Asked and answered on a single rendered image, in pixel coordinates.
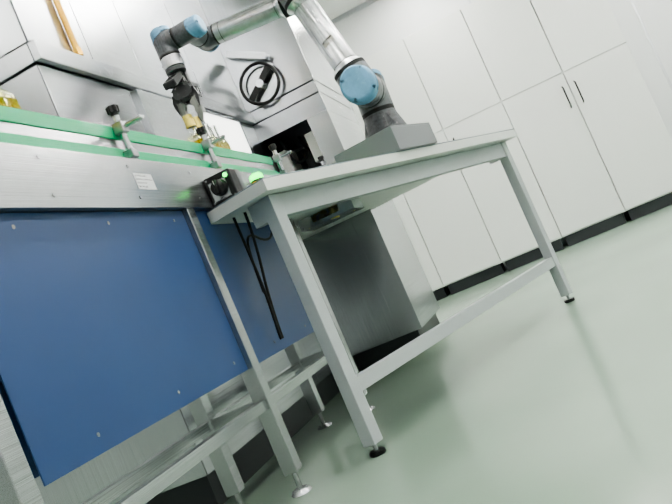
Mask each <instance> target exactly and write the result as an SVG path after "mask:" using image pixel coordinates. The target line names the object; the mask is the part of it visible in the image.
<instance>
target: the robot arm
mask: <svg viewBox="0 0 672 504"><path fill-rule="evenodd" d="M292 16H296V18H297V19H298V20H299V22H300V23H301V25H302V26H303V27H304V29H305V30H306V32H307V33H308V35H309V36H310V37H311V39H312V40H313V42H314V43H315V44H316V46H317V47H318V49H319V50H320V52H321V53H322V54H323V56H324V57H325V59H326V60H327V61H328V63H329V64H330V66H331V67H332V69H333V70H334V71H335V74H334V79H335V81H336V82H337V84H338V85H339V87H340V90H341V92H342V94H343V96H344V97H345V98H346V99H347V100H348V101H349V102H351V103H353V104H356V105H357V106H358V108H359V111H360V113H361V116H362V118H363V121H364V125H365V139H367V138H368V137H370V136H372V135H374V134H376V133H378V132H379V131H381V130H383V129H385V128H387V127H389V126H393V125H405V124H407V123H406V122H405V121H404V120H403V118H402V117H401V116H400V115H399V114H398V112H397V111H396V109H395V107H394V104H393V101H392V99H391V96H390V94H389V91H388V89H387V86H386V83H385V80H384V77H383V75H382V74H381V72H380V71H379V70H378V69H374V68H373V69H371V68H370V66H369V65H368V64H367V62H366V61H365V59H364V58H363V57H362V56H356V55H355V54H354V52H353V51H352V49H351V48H350V47H349V45H348V44H347V42H346V41H345V40H344V38H343V37H342V35H341V34H340V33H339V31H338V30H337V28H336V27H335V26H334V24H333V23H332V21H331V20H330V19H329V17H328V16H327V14H326V13H325V12H324V10H323V9H322V7H321V6H320V5H319V3H318V2H317V0H264V1H262V2H260V3H258V4H256V5H253V6H251V7H249V8H247V9H244V10H242V11H240V12H238V13H236V14H233V15H231V16H229V17H227V18H224V19H222V20H220V21H218V22H216V23H213V24H211V25H209V26H206V25H205V23H204V21H203V20H202V18H200V16H199V15H196V14H195V15H192V16H190V17H187V18H186V19H185V20H183V21H181V22H180V23H178V24H176V25H175V26H173V27H171V28H169V27H168V26H167V25H160V26H159V27H155V28H154V29H152V30H151V32H150V38H151V40H152V44H153V47H154V48H155V50H156V53H157V55H158V57H159V59H160V62H161V64H162V69H164V71H165V72H166V75H167V77H168V78H167V80H166V81H165V82H164V83H163V87H164V88H165V90H169V89H172V92H171V93H173V97H172V100H173V106H174V108H175V110H176V111H177V112H178V114H179V115H180V116H181V117H183V116H185V115H187V114H189V112H188V111H187V106H186V105H188V104H190V103H191V105H193V106H194V108H195V111H196V112H197V114H198V118H199V119H200V120H201V121H202V122H203V121H204V112H206V110H205V108H204V107H203V106H202V104H201V102H200V96H201V97H203V96H202V94H201V91H200V89H199V87H198V84H197V83H195V82H192V81H191V80H190V77H189V75H188V73H187V71H186V67H185V63H184V60H183V58H182V56H181V54H180V51H179V49H180V48H182V47H184V46H186V45H188V44H191V45H193V46H196V47H198V48H199V49H201V50H202V51H206V52H213V51H215V50H216V49H217V48H218V47H219V45H220V44H222V43H224V42H227V41H229V40H231V39H234V38H236V37H238V36H240V35H243V34H245V33H247V32H250V31H252V30H254V29H257V28H259V27H261V26H263V25H266V24H268V23H270V22H273V21H275V20H277V19H279V18H282V17H284V18H286V19H287V18H289V17H292ZM197 87H198V89H197ZM198 90H199V91H198ZM199 92H200V93H199Z"/></svg>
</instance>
